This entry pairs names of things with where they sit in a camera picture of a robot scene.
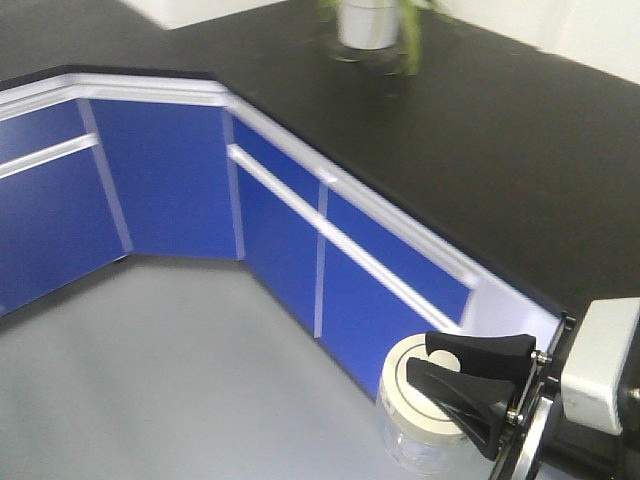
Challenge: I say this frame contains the white potted green plant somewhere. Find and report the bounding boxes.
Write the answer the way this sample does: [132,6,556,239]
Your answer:
[316,0,452,76]

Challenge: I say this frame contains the blue lab bench cabinets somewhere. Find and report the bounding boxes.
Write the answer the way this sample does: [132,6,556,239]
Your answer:
[1,74,557,394]

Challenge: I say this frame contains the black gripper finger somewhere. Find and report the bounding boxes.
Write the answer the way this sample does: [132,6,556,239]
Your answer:
[425,331,536,383]
[405,357,516,460]

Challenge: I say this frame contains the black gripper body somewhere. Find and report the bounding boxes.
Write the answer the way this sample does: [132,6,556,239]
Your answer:
[490,315,639,479]

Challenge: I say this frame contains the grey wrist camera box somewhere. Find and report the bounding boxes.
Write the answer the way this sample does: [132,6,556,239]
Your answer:
[561,297,639,436]

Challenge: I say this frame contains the glass jar with white lid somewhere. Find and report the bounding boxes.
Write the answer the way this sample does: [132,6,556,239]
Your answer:
[376,334,483,479]

